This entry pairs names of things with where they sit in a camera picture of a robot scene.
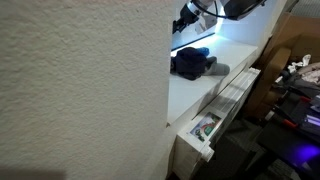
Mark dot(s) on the black cap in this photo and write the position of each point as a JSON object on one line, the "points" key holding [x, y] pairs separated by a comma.
{"points": [[191, 64]]}

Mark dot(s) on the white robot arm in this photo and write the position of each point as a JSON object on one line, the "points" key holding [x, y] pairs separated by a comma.
{"points": [[233, 10]]}

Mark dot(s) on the white LED light strip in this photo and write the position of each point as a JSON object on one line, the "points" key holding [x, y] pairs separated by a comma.
{"points": [[219, 26]]}

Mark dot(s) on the colourful sticker on radiator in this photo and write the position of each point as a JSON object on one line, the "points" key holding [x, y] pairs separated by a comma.
{"points": [[205, 126]]}

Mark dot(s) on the crumpled white paper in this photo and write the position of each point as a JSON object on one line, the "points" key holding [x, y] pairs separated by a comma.
{"points": [[294, 66]]}

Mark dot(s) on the black equipment with purple light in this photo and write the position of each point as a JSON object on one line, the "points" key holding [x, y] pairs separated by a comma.
{"points": [[284, 139]]}

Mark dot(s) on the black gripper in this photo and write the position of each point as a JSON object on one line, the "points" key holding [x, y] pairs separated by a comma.
{"points": [[189, 14]]}

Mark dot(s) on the dark shirt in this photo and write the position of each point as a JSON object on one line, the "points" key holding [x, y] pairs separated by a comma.
{"points": [[173, 65]]}

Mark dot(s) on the brown cardboard box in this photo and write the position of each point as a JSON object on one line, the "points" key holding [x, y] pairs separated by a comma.
{"points": [[295, 36]]}

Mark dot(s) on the blue cylindrical can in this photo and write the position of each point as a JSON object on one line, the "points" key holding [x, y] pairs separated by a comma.
{"points": [[205, 51]]}

